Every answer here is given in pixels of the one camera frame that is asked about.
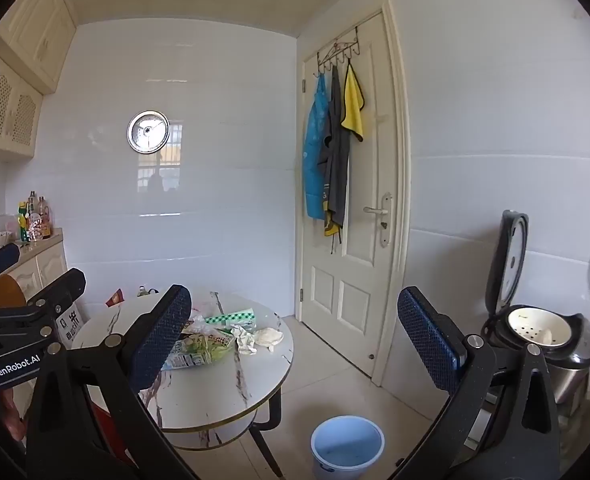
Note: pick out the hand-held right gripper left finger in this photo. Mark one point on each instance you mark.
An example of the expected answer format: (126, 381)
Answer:
(161, 340)

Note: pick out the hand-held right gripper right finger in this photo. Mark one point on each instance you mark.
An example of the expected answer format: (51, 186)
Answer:
(427, 337)

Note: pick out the green plastic wrapper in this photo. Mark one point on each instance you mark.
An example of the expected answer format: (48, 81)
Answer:
(195, 350)

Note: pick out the blue plastic bucket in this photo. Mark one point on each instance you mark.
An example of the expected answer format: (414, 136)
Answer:
(347, 440)

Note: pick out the person's left hand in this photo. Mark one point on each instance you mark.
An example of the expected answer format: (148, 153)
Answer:
(12, 422)

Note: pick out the cream counter cabinet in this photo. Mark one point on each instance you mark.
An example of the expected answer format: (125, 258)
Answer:
(45, 265)

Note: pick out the round wooden stool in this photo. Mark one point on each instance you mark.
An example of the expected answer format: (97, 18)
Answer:
(0, 292)

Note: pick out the white printed sign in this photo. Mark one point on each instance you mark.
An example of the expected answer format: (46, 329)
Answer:
(70, 325)

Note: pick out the green dish soap bottle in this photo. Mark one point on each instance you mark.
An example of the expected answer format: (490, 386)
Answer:
(23, 222)

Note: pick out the clear plastic bag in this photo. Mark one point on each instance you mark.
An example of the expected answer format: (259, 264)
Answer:
(202, 321)

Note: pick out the red packet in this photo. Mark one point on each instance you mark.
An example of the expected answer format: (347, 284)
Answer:
(116, 298)

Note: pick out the amber oil bottle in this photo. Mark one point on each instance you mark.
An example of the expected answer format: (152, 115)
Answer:
(44, 222)

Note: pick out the clear glass bottle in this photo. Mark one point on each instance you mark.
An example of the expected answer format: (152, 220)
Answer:
(33, 210)

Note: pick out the round marble table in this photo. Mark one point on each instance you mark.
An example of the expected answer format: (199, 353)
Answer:
(210, 390)

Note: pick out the green checkered packet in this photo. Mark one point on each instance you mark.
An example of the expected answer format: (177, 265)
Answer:
(230, 317)

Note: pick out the crumpled white tissue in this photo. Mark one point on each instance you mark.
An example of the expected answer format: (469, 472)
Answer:
(245, 340)

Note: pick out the red plastic stool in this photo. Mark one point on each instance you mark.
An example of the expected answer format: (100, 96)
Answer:
(112, 427)

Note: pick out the white panel door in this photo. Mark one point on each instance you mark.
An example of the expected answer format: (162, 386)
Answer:
(355, 260)

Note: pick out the white crumpled paper ball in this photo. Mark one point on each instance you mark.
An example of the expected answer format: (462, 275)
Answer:
(267, 336)

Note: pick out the black steel rice cooker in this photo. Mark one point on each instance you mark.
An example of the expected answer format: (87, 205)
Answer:
(570, 360)

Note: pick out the cream lattice door cabinet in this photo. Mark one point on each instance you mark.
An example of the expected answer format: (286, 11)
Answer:
(10, 110)

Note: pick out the grey apron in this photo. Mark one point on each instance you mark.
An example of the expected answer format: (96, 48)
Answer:
(337, 160)

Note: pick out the blue apron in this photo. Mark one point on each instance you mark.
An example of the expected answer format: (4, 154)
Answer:
(315, 160)

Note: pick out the cream upper cabinet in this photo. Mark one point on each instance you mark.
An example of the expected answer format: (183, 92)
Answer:
(40, 25)

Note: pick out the yellow cloth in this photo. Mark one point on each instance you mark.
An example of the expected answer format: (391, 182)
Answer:
(352, 105)

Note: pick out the round metal wall clock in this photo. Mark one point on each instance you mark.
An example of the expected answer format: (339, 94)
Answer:
(147, 131)

